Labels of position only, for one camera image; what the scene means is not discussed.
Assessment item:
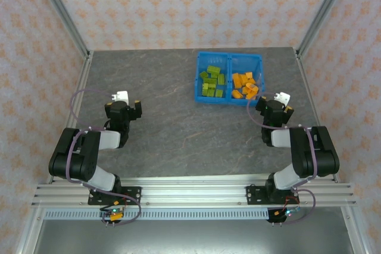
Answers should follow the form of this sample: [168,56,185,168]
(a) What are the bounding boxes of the blue plastic bin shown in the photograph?
[227,52,266,108]
[194,51,233,106]

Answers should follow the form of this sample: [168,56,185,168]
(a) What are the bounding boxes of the grey metal sheet panel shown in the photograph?
[32,219,355,254]

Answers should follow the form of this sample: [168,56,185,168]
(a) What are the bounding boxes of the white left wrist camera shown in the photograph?
[110,90,130,105]

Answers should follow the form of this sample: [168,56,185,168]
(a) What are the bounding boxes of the aluminium table edge rail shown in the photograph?
[46,51,95,184]
[294,48,341,183]

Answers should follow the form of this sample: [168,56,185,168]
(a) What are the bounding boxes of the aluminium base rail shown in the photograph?
[31,176,358,208]

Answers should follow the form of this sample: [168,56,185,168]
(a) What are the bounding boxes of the aluminium frame post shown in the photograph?
[296,0,354,57]
[31,0,92,58]

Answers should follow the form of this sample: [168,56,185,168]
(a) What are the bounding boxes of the grey slotted cable duct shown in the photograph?
[43,208,270,221]

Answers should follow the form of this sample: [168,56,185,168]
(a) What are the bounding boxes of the aluminium lower frame rail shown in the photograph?
[340,206,370,254]
[16,206,46,254]

